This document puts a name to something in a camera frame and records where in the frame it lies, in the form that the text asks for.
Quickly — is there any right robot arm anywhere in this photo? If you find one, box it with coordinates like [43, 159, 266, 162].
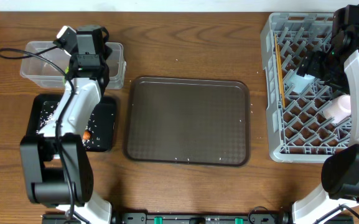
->
[288, 5, 359, 223]

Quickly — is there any light blue cup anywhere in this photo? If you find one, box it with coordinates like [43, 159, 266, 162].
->
[287, 74, 315, 93]

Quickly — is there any black plastic tray bin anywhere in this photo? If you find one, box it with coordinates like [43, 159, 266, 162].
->
[26, 94, 117, 152]

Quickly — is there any pile of white rice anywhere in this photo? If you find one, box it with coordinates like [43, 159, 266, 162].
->
[35, 98, 116, 152]

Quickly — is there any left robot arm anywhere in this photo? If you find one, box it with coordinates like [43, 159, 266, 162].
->
[20, 25, 113, 223]

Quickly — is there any orange carrot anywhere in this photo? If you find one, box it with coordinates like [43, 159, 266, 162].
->
[83, 131, 91, 140]

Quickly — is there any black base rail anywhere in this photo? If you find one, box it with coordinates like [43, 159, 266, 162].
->
[42, 205, 355, 224]

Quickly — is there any clear plastic bin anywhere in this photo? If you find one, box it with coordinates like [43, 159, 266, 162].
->
[20, 41, 126, 90]

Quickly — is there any pale pink cup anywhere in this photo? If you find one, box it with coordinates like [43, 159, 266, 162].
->
[323, 95, 351, 124]

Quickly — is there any dark brown serving tray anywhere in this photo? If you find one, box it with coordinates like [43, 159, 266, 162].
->
[123, 77, 251, 167]

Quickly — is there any grey dishwasher rack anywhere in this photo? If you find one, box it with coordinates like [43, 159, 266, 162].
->
[260, 12, 352, 163]

